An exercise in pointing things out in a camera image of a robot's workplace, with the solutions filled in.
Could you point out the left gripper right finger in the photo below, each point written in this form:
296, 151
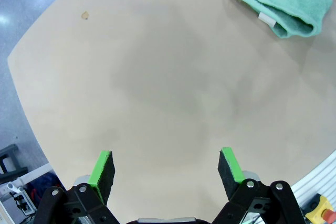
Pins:
244, 200

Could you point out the yellow emergency stop button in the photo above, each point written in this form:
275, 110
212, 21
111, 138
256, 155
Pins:
319, 208

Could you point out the green towel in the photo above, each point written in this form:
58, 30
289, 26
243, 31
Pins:
302, 1

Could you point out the blue and red bag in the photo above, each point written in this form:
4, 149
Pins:
44, 184

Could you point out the dark grey metal frame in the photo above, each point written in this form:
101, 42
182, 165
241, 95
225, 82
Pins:
8, 153

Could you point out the white desk bar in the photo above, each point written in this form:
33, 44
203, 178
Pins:
31, 175

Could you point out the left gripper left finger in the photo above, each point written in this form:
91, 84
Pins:
92, 203

